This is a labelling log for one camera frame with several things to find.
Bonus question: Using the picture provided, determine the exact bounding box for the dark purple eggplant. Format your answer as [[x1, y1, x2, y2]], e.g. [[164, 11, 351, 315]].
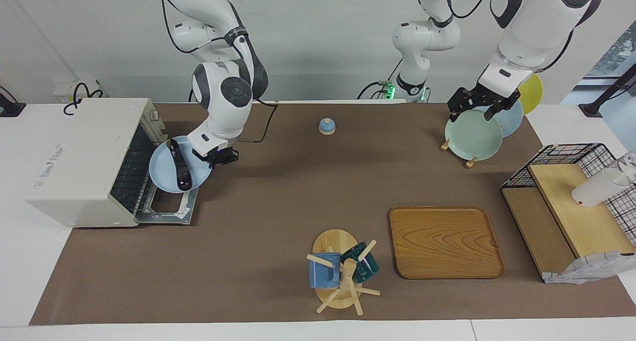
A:
[[169, 138, 193, 191]]

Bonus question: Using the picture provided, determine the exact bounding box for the light blue plate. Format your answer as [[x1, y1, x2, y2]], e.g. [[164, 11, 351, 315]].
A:
[[149, 136, 212, 194]]

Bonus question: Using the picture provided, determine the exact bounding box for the glass oven door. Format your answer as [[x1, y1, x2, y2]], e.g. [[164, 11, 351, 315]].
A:
[[134, 186, 199, 226]]

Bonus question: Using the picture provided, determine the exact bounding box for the white toaster oven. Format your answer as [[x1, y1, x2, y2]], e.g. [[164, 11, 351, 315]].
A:
[[26, 98, 167, 228]]

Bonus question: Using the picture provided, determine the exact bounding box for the blue racked plate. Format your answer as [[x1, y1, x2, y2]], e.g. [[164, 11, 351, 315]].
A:
[[477, 100, 524, 138]]

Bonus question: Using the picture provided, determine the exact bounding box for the pale green plate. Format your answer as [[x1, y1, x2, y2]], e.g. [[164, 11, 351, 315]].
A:
[[444, 108, 503, 162]]

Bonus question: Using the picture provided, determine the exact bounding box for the yellow plate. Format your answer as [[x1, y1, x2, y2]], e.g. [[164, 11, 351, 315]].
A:
[[517, 74, 544, 115]]

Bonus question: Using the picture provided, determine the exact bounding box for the wooden plate rack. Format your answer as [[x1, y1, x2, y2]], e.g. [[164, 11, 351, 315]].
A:
[[440, 138, 478, 169]]

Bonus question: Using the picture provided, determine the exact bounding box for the brown table mat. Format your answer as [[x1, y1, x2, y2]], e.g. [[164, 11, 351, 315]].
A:
[[29, 102, 636, 326]]

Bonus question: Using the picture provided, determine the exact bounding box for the wooden serving tray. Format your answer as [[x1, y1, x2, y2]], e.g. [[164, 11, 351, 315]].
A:
[[389, 206, 506, 280]]

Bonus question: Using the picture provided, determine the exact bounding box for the white cup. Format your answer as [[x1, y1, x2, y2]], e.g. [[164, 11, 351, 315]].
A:
[[571, 168, 631, 208]]

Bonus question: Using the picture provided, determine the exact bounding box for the wooden mug tree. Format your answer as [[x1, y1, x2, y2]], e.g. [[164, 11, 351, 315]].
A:
[[306, 229, 381, 316]]

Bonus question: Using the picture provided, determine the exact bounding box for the wooden shelf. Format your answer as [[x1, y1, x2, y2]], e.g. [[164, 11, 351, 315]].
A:
[[501, 163, 636, 282]]

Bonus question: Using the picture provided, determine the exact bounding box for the clear glass cup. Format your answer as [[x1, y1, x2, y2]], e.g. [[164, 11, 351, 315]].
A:
[[616, 152, 636, 185]]

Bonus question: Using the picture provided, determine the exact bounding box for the blue mug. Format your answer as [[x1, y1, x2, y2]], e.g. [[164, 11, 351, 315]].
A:
[[308, 253, 342, 289]]

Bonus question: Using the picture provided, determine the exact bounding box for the dark green mug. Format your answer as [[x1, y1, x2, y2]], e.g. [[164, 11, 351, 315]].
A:
[[340, 242, 380, 283]]

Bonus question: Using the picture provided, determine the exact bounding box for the grey patterned cloth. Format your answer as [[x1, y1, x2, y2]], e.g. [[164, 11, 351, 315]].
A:
[[543, 251, 636, 284]]

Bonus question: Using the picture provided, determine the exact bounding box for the black table clamp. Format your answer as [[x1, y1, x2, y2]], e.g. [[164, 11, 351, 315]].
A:
[[0, 86, 26, 118]]

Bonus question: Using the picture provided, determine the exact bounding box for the black wire basket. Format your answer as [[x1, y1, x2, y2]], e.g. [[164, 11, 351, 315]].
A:
[[500, 143, 636, 247]]

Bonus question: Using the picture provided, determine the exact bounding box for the loose black cable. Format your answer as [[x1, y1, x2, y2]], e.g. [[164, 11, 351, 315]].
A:
[[63, 83, 104, 115]]

